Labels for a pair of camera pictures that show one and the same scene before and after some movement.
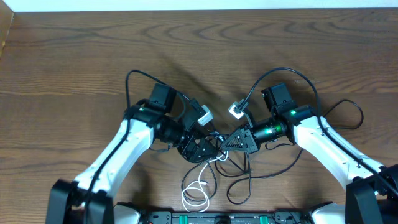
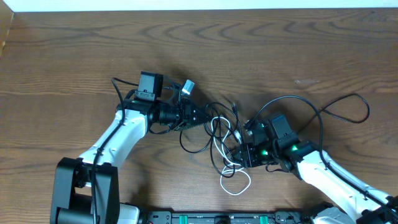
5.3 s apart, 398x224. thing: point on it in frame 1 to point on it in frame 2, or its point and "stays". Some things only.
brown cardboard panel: x=6 y=17 stays
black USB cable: x=236 y=180 to x=303 y=129
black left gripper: x=184 y=147 to x=186 y=109
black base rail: x=198 y=216 stays
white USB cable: x=199 y=183 to x=229 y=160
